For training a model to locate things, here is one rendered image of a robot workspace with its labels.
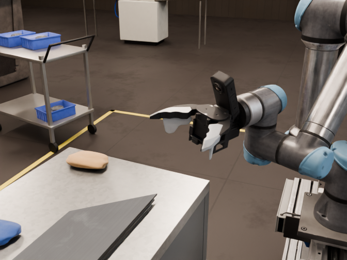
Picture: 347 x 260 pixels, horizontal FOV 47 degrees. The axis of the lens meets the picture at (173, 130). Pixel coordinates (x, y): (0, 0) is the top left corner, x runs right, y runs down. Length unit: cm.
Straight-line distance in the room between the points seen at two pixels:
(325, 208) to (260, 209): 188
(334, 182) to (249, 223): 180
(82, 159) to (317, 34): 88
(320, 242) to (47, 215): 81
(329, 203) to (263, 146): 35
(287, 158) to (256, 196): 233
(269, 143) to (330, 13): 36
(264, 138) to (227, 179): 247
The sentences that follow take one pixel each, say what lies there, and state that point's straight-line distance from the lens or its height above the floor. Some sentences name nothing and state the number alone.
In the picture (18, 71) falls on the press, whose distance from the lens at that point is 629.
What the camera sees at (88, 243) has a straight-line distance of 111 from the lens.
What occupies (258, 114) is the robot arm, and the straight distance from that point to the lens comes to 93.
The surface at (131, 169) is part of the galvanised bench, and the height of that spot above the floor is 105.
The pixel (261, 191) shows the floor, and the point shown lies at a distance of 335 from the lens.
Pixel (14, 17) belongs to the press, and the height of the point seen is 92.
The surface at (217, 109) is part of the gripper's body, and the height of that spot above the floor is 147.
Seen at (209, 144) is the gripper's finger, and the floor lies 144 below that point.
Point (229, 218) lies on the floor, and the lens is 300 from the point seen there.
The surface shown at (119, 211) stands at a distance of 122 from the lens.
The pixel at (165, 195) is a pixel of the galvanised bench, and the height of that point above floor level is 105.
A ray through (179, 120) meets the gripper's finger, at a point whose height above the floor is 144.
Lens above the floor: 178
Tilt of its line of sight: 24 degrees down
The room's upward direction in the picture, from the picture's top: straight up
